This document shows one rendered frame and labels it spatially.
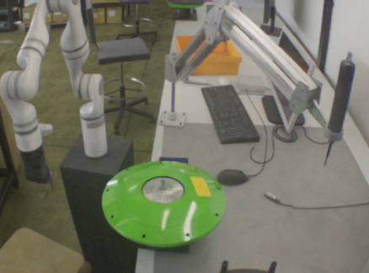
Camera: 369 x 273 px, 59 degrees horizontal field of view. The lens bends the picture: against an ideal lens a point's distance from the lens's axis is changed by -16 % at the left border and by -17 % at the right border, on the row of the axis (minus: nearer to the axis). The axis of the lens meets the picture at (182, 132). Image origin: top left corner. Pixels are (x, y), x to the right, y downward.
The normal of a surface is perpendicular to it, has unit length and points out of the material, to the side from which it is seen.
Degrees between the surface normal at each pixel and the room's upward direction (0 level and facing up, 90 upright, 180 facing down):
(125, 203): 17
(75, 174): 90
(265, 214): 0
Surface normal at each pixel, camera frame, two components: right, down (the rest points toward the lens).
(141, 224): -0.12, -0.58
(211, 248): 0.03, -0.84
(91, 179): -0.16, 0.53
